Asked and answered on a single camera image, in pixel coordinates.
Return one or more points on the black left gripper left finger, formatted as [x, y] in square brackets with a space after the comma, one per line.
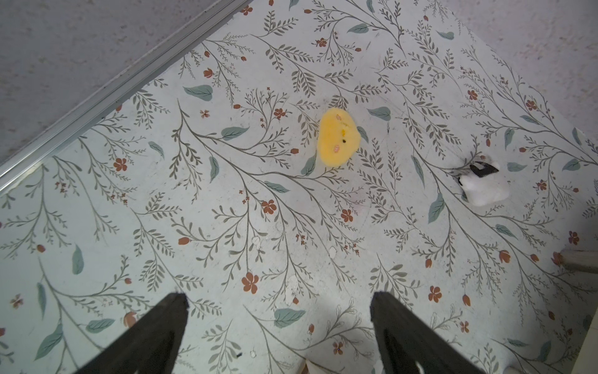
[151, 345]

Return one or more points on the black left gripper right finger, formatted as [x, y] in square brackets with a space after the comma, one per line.
[407, 345]

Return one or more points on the white and black plush toy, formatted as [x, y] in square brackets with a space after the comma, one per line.
[484, 182]

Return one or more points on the yellow chick plush toy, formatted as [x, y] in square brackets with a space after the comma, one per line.
[339, 138]

